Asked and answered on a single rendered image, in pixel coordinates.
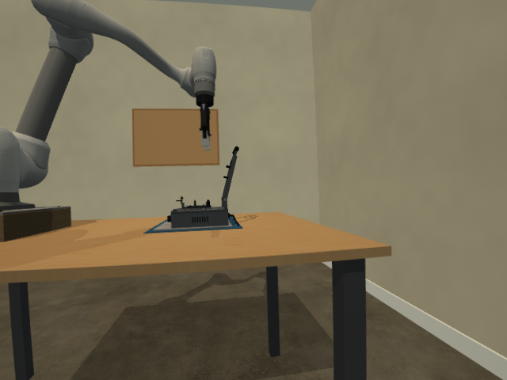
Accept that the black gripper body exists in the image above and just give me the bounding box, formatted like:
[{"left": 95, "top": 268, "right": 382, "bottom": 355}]
[{"left": 196, "top": 93, "right": 214, "bottom": 114}]

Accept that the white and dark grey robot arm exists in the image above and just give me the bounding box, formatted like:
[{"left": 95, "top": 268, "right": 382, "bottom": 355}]
[{"left": 0, "top": 0, "right": 216, "bottom": 211}]

